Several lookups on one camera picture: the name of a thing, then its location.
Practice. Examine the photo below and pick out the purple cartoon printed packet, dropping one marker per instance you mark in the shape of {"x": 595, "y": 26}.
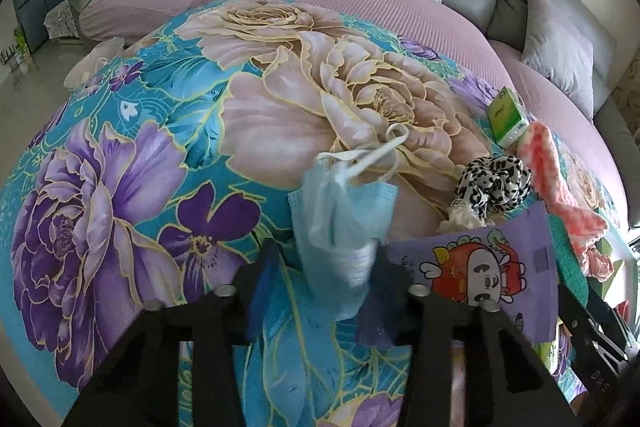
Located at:
{"x": 525, "y": 257}

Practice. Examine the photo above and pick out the blue face mask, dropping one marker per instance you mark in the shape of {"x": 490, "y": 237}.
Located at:
{"x": 345, "y": 217}

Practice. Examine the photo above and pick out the gold patterned curtain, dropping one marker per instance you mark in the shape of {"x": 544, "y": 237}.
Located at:
{"x": 627, "y": 97}

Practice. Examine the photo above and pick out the floral printed blanket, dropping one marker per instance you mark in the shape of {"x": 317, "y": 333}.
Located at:
{"x": 150, "y": 132}

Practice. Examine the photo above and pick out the pink crocheted cloth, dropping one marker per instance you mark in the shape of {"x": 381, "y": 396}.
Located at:
{"x": 555, "y": 177}

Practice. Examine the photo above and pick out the cream loofah cloth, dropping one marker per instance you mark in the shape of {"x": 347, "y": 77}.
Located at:
{"x": 462, "y": 217}

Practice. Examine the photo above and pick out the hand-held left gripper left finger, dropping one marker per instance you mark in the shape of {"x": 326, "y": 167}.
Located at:
{"x": 262, "y": 289}

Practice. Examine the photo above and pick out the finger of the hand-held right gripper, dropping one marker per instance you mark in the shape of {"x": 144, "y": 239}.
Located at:
{"x": 582, "y": 322}

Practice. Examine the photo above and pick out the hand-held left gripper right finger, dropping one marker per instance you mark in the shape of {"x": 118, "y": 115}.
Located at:
{"x": 377, "y": 322}

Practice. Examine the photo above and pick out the yellow green sponge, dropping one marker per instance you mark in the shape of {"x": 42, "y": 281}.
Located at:
{"x": 570, "y": 257}

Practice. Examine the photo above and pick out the green tissue pack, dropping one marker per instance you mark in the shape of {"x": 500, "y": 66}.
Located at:
{"x": 507, "y": 117}

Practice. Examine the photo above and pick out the grey pillow with lilac band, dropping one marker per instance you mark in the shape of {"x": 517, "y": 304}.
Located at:
{"x": 555, "y": 42}

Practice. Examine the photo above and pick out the leopard print scrunchie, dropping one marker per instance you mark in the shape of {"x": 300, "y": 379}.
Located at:
{"x": 495, "y": 182}

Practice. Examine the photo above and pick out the pink sofa cover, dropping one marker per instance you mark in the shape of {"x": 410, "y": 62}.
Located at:
{"x": 400, "y": 22}

